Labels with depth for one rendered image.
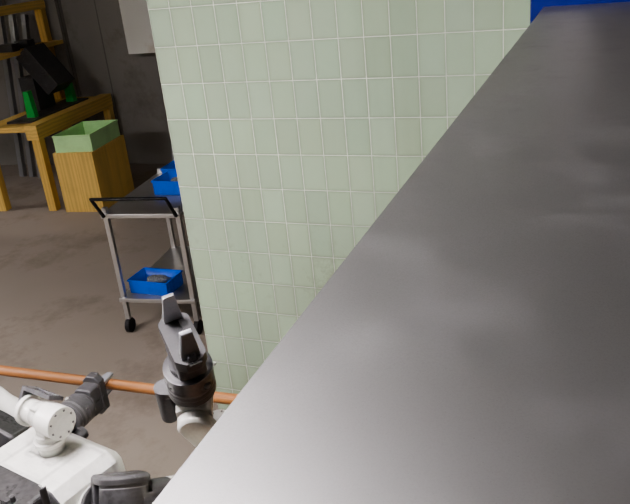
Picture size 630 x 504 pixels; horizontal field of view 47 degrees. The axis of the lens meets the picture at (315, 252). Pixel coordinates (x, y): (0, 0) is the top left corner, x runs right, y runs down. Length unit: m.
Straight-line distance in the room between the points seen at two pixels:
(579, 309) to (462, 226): 0.13
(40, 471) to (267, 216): 1.85
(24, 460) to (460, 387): 1.34
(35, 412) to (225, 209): 1.87
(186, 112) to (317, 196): 0.66
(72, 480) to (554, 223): 1.18
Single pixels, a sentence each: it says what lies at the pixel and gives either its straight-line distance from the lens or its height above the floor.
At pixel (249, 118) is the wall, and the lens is 3.05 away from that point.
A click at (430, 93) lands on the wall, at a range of 2.78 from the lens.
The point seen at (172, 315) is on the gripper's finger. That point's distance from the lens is 1.28.
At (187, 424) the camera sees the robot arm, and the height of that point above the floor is 1.51.
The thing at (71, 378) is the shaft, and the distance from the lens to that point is 2.25.
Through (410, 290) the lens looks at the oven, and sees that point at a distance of 0.42.
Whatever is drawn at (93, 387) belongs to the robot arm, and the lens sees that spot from 2.11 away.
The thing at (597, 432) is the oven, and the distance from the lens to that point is 0.32.
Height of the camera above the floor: 2.29
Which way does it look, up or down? 23 degrees down
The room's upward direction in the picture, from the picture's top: 6 degrees counter-clockwise
